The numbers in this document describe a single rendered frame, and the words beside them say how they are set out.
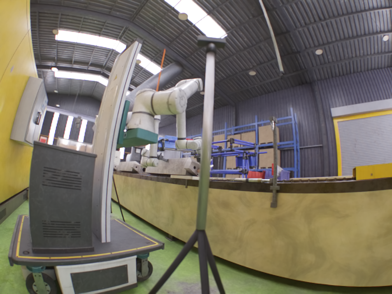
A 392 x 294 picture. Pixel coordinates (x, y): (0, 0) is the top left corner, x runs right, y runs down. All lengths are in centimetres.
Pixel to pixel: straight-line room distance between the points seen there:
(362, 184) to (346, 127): 1087
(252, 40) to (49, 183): 1087
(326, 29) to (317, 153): 765
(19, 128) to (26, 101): 32
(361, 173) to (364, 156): 1057
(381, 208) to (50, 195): 169
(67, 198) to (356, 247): 157
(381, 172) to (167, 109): 133
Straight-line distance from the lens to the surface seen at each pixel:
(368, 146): 1187
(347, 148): 1164
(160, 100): 100
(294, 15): 1028
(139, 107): 105
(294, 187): 116
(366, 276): 132
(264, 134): 1142
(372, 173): 116
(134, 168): 308
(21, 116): 225
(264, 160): 1108
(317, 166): 1161
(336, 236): 118
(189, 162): 173
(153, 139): 101
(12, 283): 131
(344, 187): 113
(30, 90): 233
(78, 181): 87
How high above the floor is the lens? 77
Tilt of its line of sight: 11 degrees up
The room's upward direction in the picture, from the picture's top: 4 degrees clockwise
